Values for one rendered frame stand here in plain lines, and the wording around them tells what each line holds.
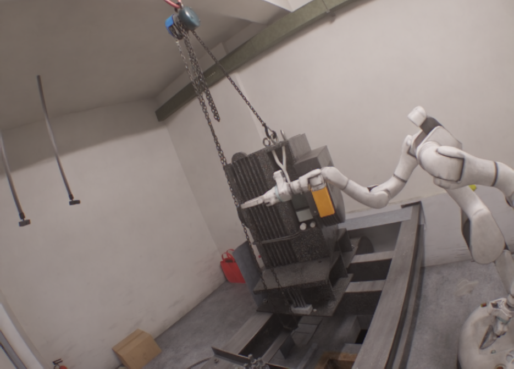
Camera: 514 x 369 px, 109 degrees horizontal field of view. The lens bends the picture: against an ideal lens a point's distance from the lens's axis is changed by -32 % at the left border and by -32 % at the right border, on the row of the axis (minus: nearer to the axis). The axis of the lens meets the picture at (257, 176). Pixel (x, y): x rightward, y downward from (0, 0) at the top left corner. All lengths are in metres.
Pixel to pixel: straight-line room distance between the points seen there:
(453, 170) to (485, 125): 1.69
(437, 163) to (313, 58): 1.97
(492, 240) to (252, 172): 1.27
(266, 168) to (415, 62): 1.55
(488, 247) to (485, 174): 0.38
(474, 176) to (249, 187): 1.20
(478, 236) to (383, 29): 1.84
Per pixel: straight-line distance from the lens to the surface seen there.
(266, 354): 1.85
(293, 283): 1.49
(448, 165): 0.81
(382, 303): 1.52
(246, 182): 1.59
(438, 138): 0.97
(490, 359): 1.56
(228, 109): 3.07
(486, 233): 1.12
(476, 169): 0.84
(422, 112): 0.99
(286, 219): 1.56
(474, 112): 2.45
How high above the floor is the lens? 1.63
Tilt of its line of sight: 6 degrees down
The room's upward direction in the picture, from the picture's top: 22 degrees counter-clockwise
